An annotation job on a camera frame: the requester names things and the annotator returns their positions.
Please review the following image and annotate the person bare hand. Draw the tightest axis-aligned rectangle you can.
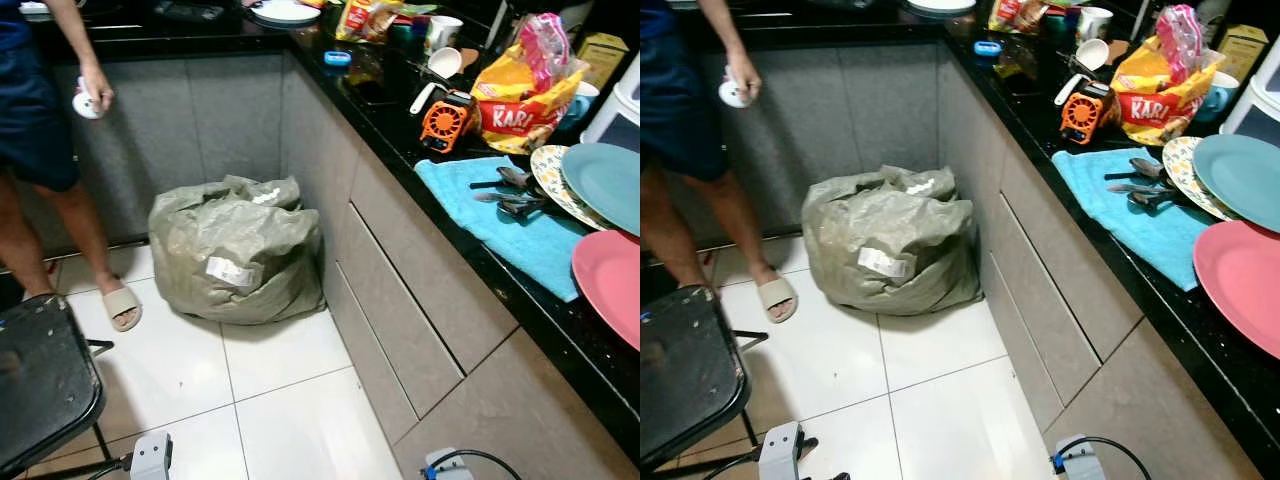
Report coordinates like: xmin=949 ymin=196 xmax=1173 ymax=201
xmin=78 ymin=62 xmax=114 ymax=113
xmin=725 ymin=50 xmax=763 ymax=101

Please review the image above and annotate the person in dark shorts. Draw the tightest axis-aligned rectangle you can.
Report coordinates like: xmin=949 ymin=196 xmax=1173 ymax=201
xmin=640 ymin=0 xmax=799 ymax=324
xmin=0 ymin=0 xmax=143 ymax=333

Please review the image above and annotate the yellow box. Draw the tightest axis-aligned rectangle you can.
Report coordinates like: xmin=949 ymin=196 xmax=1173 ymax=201
xmin=1215 ymin=24 xmax=1269 ymax=83
xmin=578 ymin=32 xmax=629 ymax=91

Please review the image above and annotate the blue-grey plate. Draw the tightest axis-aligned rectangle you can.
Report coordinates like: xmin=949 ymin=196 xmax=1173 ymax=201
xmin=560 ymin=142 xmax=641 ymax=237
xmin=1192 ymin=133 xmax=1280 ymax=233

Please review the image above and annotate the pink plastic packet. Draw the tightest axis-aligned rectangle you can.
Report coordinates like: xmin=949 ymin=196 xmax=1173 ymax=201
xmin=518 ymin=13 xmax=571 ymax=93
xmin=1157 ymin=5 xmax=1206 ymax=83

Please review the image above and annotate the grey-green plastic sack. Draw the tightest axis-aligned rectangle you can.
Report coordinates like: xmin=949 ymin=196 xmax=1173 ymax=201
xmin=148 ymin=175 xmax=326 ymax=326
xmin=802 ymin=165 xmax=983 ymax=317

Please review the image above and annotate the beige slipper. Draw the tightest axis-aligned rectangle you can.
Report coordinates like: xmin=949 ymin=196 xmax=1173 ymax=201
xmin=757 ymin=277 xmax=799 ymax=324
xmin=102 ymin=285 xmax=143 ymax=333

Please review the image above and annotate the floral print plate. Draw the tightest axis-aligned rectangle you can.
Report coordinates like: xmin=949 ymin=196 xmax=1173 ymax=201
xmin=1162 ymin=136 xmax=1241 ymax=223
xmin=530 ymin=145 xmax=613 ymax=233

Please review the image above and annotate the yellow snack bag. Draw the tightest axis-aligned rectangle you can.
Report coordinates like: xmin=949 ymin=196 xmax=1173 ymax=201
xmin=470 ymin=45 xmax=591 ymax=156
xmin=1110 ymin=37 xmax=1226 ymax=147

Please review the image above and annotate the pink plate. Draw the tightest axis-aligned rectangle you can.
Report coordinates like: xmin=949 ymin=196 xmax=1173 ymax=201
xmin=1193 ymin=220 xmax=1280 ymax=359
xmin=571 ymin=230 xmax=641 ymax=351

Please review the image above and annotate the large metal spoon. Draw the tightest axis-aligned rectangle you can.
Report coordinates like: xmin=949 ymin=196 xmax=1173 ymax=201
xmin=470 ymin=165 xmax=532 ymax=191
xmin=1105 ymin=157 xmax=1166 ymax=183

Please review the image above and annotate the orange snack packet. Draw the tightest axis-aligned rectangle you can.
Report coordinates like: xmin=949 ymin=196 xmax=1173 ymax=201
xmin=335 ymin=0 xmax=406 ymax=43
xmin=988 ymin=0 xmax=1051 ymax=33

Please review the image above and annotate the blue towel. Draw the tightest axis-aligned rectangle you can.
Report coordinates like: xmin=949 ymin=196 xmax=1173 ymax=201
xmin=414 ymin=155 xmax=591 ymax=303
xmin=1050 ymin=147 xmax=1216 ymax=291

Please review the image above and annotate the white plastic ladle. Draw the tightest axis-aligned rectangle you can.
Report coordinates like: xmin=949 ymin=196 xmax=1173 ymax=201
xmin=410 ymin=47 xmax=464 ymax=114
xmin=1053 ymin=38 xmax=1109 ymax=106

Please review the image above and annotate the black chair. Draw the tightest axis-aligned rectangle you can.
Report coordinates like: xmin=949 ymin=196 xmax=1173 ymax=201
xmin=640 ymin=285 xmax=769 ymax=471
xmin=0 ymin=293 xmax=116 ymax=479

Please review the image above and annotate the orange handheld fan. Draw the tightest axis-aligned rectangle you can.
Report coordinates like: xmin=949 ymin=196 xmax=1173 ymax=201
xmin=1060 ymin=80 xmax=1114 ymax=146
xmin=420 ymin=90 xmax=477 ymax=154

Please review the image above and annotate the white printed cup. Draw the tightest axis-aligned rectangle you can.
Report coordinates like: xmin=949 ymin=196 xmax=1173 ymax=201
xmin=425 ymin=15 xmax=464 ymax=56
xmin=1077 ymin=7 xmax=1114 ymax=43

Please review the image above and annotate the grey wood cabinet front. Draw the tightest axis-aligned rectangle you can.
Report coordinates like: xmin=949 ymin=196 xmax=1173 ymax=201
xmin=280 ymin=50 xmax=641 ymax=480
xmin=935 ymin=45 xmax=1266 ymax=480

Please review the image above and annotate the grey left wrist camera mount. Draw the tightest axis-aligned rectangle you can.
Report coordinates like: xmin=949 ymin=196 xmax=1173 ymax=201
xmin=130 ymin=432 xmax=173 ymax=480
xmin=758 ymin=421 xmax=806 ymax=480

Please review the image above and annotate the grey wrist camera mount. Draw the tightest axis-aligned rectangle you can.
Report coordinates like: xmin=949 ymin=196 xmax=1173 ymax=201
xmin=422 ymin=448 xmax=476 ymax=480
xmin=1050 ymin=435 xmax=1109 ymax=480
xmin=130 ymin=432 xmax=173 ymax=480
xmin=758 ymin=421 xmax=806 ymax=480

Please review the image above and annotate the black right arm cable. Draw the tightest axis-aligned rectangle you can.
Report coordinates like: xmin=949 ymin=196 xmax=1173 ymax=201
xmin=1075 ymin=436 xmax=1153 ymax=480
xmin=455 ymin=448 xmax=523 ymax=480

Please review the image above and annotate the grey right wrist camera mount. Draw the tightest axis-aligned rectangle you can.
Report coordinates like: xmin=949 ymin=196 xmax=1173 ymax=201
xmin=422 ymin=448 xmax=476 ymax=480
xmin=1050 ymin=435 xmax=1109 ymax=480

